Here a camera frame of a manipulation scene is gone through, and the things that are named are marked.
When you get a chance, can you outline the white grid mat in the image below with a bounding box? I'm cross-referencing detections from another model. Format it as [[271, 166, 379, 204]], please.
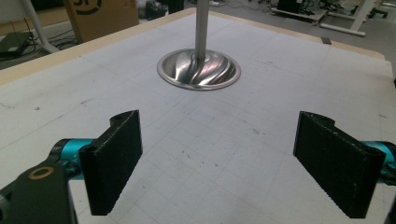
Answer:
[[0, 13, 396, 224]]

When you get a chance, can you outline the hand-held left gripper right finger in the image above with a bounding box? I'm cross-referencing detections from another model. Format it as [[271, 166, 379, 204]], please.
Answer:
[[292, 110, 396, 219]]

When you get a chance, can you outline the steel utensil stand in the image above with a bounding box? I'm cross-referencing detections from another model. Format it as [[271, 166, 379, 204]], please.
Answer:
[[156, 0, 243, 92]]

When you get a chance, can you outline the grey rounded object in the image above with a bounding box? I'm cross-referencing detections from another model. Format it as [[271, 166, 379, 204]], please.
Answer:
[[138, 0, 171, 21]]

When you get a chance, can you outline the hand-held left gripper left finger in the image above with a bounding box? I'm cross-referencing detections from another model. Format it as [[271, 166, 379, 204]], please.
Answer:
[[50, 109, 144, 217]]

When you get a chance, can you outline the brown cardboard box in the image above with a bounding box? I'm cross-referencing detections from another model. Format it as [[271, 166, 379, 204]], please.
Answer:
[[63, 0, 140, 45]]

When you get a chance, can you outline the white metal stand leg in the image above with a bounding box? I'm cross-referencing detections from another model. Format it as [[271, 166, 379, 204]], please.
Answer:
[[20, 0, 61, 55]]

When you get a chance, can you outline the white desk frame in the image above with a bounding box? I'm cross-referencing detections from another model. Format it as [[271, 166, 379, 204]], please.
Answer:
[[319, 0, 378, 38]]

